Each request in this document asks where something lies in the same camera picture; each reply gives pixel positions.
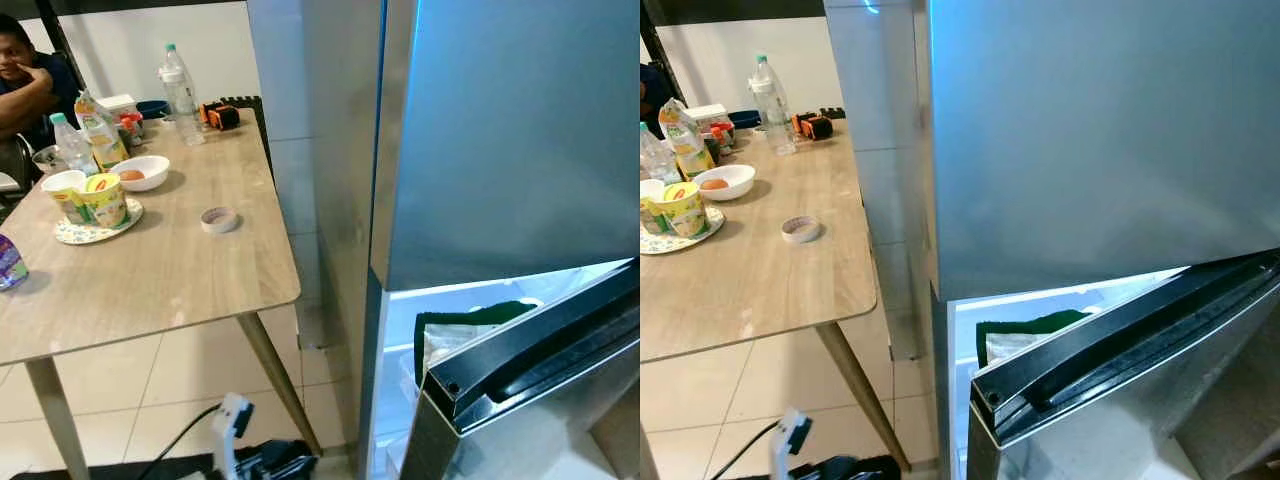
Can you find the clear bottle white lid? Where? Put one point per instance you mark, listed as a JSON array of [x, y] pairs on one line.
[[185, 110], [775, 125]]

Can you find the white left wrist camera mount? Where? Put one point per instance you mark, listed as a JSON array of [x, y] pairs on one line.
[[230, 430], [790, 440]]

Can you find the Peel Fresh juice carton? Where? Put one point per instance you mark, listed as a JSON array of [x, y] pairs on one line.
[[100, 140], [685, 145]]

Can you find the blue bin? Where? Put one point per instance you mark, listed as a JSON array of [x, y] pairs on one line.
[[152, 108], [744, 118]]

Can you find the black foam puzzle mat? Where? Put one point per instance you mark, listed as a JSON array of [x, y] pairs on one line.
[[245, 101], [832, 112]]

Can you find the grey steel fridge cabinet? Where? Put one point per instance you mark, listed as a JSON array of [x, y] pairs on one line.
[[340, 200], [900, 250]]

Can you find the small white tape roll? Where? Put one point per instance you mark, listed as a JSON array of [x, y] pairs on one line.
[[219, 220], [801, 230]]

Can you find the purple drink can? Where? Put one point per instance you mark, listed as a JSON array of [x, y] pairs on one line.
[[10, 265]]

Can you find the floral paper plate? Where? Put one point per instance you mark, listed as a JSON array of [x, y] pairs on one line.
[[75, 236], [712, 235]]

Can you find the grey steel freezer door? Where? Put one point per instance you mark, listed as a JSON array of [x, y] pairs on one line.
[[1100, 140], [510, 140]]

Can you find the black floor mat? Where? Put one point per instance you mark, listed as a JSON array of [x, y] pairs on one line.
[[100, 474]]

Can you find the green white food package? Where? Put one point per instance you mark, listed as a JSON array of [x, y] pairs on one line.
[[470, 315], [1030, 322]]

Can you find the white bowl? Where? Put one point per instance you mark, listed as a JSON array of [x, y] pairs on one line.
[[150, 182], [738, 190]]

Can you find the orange black device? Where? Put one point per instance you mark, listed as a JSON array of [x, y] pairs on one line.
[[220, 116], [813, 126]]

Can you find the brown egg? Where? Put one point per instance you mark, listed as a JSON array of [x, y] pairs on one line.
[[131, 175], [713, 184]]

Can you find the small water bottle teal cap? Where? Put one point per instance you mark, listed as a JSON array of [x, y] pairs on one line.
[[72, 150], [655, 160]]

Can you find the grey steel fridge door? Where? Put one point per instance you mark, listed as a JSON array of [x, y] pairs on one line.
[[540, 430], [1120, 440]]

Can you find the person's left forearm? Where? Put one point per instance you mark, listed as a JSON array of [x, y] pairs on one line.
[[25, 105]]

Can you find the light wooden table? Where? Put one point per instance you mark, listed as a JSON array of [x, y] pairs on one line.
[[760, 290], [150, 270]]

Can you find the person in dark shirt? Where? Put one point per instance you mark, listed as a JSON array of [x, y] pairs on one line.
[[62, 85], [655, 95]]

